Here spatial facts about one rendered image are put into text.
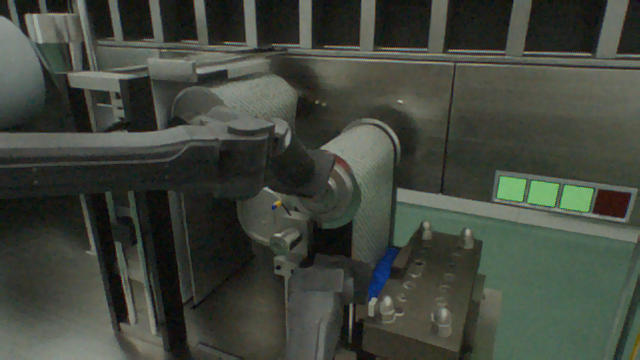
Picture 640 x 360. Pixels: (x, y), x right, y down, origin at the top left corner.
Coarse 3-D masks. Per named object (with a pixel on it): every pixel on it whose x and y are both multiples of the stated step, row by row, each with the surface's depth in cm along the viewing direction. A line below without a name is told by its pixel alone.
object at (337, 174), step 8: (336, 168) 71; (336, 176) 72; (344, 176) 72; (344, 184) 72; (344, 192) 72; (296, 200) 77; (344, 200) 73; (304, 208) 77; (336, 208) 74; (344, 208) 73; (320, 216) 76; (328, 216) 75; (336, 216) 74
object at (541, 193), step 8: (536, 184) 90; (544, 184) 89; (552, 184) 89; (536, 192) 91; (544, 192) 90; (552, 192) 89; (528, 200) 92; (536, 200) 91; (544, 200) 91; (552, 200) 90
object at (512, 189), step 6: (504, 180) 93; (510, 180) 92; (516, 180) 92; (522, 180) 91; (504, 186) 93; (510, 186) 92; (516, 186) 92; (522, 186) 91; (498, 192) 94; (504, 192) 93; (510, 192) 93; (516, 192) 92; (522, 192) 92; (504, 198) 94; (510, 198) 93; (516, 198) 93; (522, 198) 92
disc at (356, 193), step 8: (328, 152) 72; (336, 160) 72; (344, 160) 71; (344, 168) 72; (352, 168) 71; (352, 176) 71; (352, 184) 72; (352, 192) 72; (360, 192) 72; (288, 200) 79; (352, 200) 73; (360, 200) 72; (296, 208) 79; (352, 208) 73; (344, 216) 75; (352, 216) 74; (320, 224) 77; (328, 224) 77; (336, 224) 76; (344, 224) 75
